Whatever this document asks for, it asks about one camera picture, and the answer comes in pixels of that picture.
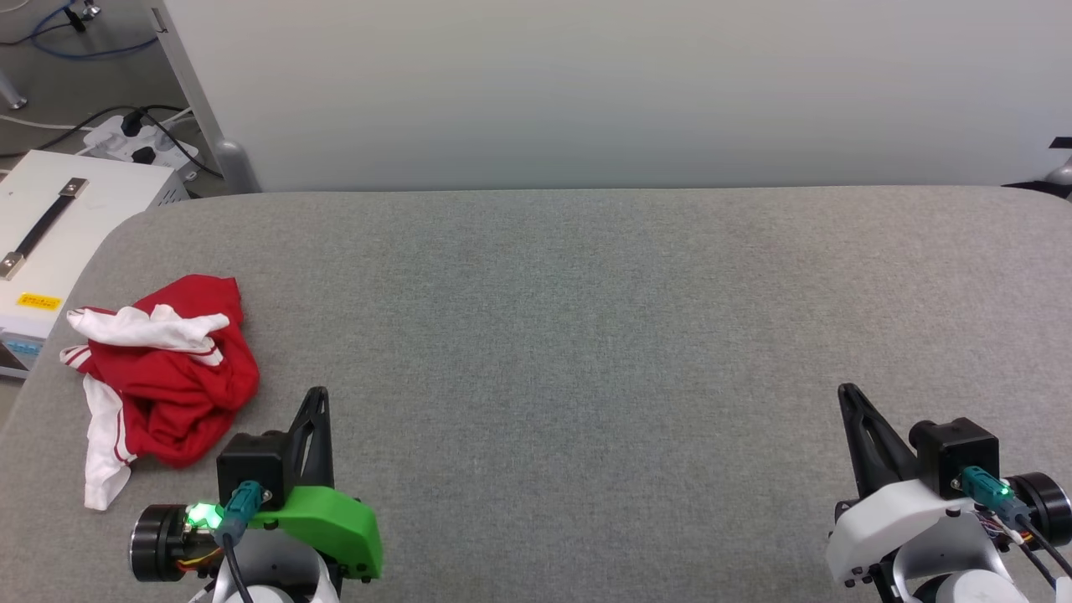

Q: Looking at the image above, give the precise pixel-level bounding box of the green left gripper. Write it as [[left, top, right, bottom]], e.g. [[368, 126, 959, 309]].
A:
[[248, 386, 385, 583]]

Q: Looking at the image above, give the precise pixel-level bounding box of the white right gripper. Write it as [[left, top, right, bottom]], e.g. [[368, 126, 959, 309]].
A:
[[824, 383, 1002, 589]]

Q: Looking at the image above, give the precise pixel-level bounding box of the red and white jersey shirt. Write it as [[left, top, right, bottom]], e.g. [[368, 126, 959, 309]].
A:
[[59, 274, 260, 512]]

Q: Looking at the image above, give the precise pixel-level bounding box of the grey fabric padded surface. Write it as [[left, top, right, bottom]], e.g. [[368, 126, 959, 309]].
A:
[[0, 186, 1072, 603]]

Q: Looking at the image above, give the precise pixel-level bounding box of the white power strip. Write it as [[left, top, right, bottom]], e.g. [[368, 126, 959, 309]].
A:
[[80, 113, 202, 181]]

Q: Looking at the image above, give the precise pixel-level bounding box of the right arm cable, teal plug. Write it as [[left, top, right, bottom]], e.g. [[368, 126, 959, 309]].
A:
[[959, 466, 1072, 587]]

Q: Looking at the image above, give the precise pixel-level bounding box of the grey metal partition post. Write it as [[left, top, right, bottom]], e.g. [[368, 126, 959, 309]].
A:
[[147, 0, 262, 195]]

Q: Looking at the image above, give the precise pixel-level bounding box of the white case with black handle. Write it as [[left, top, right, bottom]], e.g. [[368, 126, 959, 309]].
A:
[[0, 149, 192, 382]]

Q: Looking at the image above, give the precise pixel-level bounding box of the black power plug cable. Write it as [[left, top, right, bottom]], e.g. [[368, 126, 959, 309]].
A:
[[0, 105, 223, 178]]

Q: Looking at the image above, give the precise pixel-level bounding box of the white cable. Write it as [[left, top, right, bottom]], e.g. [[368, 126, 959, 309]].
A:
[[0, 113, 93, 133]]

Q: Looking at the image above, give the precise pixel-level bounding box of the blue cable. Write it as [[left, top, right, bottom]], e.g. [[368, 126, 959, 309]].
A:
[[29, 0, 160, 61]]

